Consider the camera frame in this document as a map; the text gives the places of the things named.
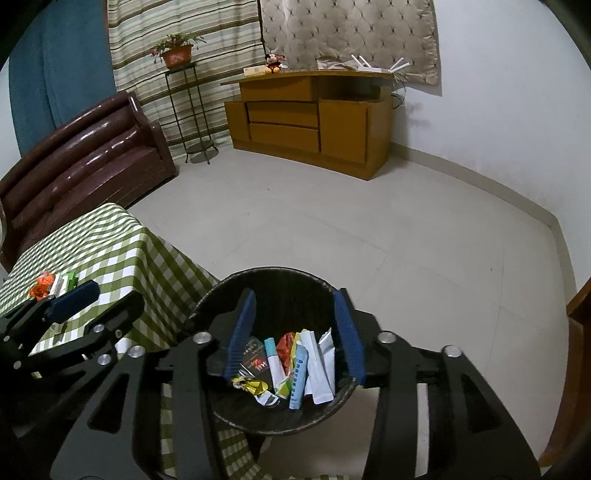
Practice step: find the green white packet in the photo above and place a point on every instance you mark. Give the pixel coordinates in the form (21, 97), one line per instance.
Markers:
(64, 281)

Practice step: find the yellow wrapper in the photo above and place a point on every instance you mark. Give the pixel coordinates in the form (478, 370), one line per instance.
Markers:
(249, 384)

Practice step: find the white light blue packet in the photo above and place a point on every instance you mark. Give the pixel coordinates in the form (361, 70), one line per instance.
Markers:
(298, 383)

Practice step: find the brown leather sofa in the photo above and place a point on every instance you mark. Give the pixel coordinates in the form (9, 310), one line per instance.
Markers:
(83, 157)

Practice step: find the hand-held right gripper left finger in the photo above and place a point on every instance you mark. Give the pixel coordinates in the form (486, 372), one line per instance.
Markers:
(241, 337)

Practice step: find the blue curtain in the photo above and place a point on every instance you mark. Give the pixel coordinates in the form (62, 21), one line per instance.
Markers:
(60, 69)

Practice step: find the plush mouse toy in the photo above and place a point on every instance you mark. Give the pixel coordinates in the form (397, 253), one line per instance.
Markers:
(273, 62)

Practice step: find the black red packet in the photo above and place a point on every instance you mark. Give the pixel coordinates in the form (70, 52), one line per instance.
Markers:
(254, 360)

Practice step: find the white wrapper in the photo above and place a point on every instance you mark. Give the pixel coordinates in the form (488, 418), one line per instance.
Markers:
(321, 369)

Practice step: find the beige quilted wall cloth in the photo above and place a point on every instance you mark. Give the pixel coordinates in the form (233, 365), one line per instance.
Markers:
(351, 27)

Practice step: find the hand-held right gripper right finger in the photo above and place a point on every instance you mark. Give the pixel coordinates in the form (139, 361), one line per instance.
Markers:
(348, 337)

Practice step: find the brown wooden door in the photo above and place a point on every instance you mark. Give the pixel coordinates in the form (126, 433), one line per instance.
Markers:
(572, 369)

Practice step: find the striped curtain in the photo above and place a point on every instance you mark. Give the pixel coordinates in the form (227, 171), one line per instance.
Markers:
(217, 37)

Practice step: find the black metal plant stand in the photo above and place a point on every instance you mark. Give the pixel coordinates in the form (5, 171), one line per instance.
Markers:
(201, 147)

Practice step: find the orange wrapper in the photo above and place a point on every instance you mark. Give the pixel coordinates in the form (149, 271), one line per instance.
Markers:
(286, 348)

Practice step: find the wooden cabinet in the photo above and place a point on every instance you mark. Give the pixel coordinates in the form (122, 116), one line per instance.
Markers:
(346, 134)

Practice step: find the white router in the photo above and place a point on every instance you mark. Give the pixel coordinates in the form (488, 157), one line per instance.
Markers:
(374, 69)

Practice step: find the potted plant orange pot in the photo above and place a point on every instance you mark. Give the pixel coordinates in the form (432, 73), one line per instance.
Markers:
(178, 56)

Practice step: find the white flat box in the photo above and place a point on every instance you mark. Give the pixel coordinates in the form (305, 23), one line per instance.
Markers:
(255, 71)

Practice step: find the green checkered tablecloth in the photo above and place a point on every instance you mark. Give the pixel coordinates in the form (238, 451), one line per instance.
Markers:
(101, 240)

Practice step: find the orange plastic bag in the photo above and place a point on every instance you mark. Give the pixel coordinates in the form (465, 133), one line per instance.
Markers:
(39, 286)

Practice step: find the blue white tube sachet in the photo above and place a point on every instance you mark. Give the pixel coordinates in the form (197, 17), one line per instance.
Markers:
(275, 364)

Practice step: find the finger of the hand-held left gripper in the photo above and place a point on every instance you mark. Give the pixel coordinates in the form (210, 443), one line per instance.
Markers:
(111, 323)
(74, 300)

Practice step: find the crumpled clear plastic bag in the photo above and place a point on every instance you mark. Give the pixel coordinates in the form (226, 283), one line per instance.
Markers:
(332, 64)

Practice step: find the black waste bin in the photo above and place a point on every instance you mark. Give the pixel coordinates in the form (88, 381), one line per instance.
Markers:
(286, 295)

